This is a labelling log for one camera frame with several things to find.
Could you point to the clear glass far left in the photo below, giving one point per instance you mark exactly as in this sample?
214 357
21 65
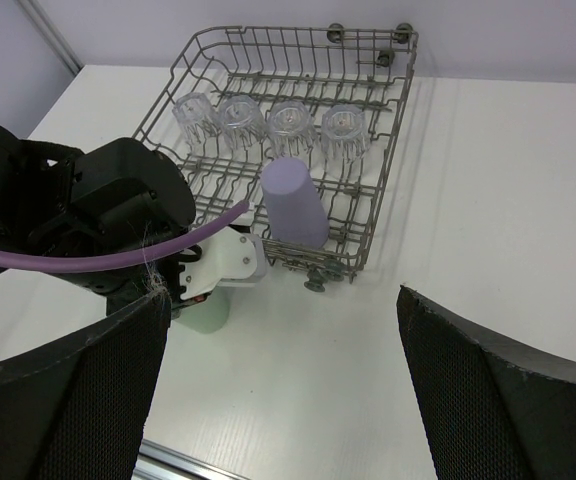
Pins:
197 120

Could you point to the grey wire dish rack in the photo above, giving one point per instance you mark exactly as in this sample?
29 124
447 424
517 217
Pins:
372 69

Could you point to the purple plastic cup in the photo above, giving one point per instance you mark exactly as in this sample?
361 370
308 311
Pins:
295 211

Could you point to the left aluminium frame post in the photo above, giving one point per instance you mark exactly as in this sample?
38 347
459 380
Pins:
49 32

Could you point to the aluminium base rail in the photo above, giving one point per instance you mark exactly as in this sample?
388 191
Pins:
156 461

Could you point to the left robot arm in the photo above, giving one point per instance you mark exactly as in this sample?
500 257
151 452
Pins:
13 194

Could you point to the green plastic cup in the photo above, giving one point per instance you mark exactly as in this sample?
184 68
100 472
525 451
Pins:
206 314

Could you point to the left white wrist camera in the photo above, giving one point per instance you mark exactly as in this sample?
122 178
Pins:
233 257

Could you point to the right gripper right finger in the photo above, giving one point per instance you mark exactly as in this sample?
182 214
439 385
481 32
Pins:
492 407

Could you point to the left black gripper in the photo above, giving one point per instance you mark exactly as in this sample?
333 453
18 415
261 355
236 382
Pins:
119 197

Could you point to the clear glass far right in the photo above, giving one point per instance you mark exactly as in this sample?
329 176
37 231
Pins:
344 136

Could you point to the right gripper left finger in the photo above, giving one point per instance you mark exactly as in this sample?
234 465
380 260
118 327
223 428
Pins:
76 407

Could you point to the clear glass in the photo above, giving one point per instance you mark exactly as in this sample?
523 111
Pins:
344 136
197 120
291 130
242 122

